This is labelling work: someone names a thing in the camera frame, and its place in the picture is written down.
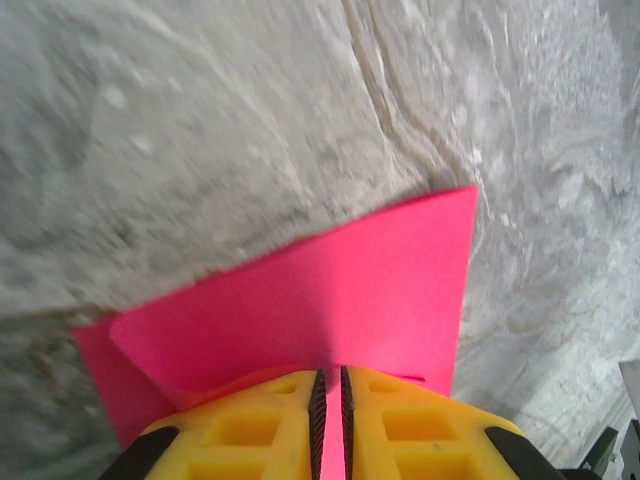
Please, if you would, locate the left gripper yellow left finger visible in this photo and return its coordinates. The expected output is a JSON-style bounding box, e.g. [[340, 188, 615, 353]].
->
[[102, 368, 326, 480]]

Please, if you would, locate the pink cloth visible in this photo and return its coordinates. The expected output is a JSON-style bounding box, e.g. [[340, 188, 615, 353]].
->
[[72, 183, 480, 480]]

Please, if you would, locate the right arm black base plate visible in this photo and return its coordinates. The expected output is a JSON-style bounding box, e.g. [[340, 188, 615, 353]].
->
[[584, 418, 640, 480]]

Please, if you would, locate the wide aluminium frame rail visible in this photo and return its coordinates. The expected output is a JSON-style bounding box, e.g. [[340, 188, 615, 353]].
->
[[617, 359, 640, 431]]

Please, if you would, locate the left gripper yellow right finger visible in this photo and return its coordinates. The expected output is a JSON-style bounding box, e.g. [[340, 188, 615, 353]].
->
[[339, 365, 564, 480]]

